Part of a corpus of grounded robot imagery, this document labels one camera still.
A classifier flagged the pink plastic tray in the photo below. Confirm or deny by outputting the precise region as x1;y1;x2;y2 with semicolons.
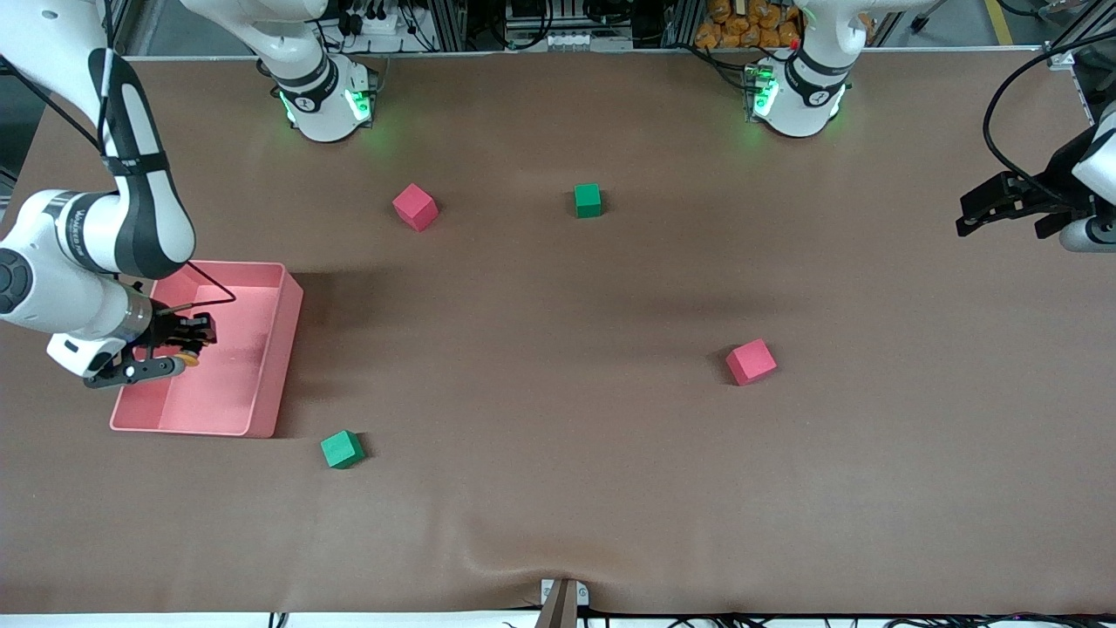
110;260;305;439

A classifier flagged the pink foam cube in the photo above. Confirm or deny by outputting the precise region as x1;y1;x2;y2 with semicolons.
391;183;439;233
725;338;779;386

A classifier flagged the pile of orange objects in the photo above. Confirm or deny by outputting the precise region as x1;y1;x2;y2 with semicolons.
695;0;803;51

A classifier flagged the white power strip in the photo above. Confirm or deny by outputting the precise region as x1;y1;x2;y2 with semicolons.
344;9;411;40

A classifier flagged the brown table mat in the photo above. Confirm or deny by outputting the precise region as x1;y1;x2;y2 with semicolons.
0;48;1116;616

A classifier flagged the white terminal block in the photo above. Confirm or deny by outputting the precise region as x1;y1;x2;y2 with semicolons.
545;31;633;51

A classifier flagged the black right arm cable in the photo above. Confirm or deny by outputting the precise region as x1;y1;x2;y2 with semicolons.
0;48;238;308

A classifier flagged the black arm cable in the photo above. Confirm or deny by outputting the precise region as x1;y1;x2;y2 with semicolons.
0;48;238;308
983;31;1116;206

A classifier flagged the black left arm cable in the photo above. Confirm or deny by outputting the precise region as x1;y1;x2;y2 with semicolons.
983;31;1116;206

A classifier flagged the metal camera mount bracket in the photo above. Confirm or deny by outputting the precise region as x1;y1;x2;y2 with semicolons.
536;578;590;628

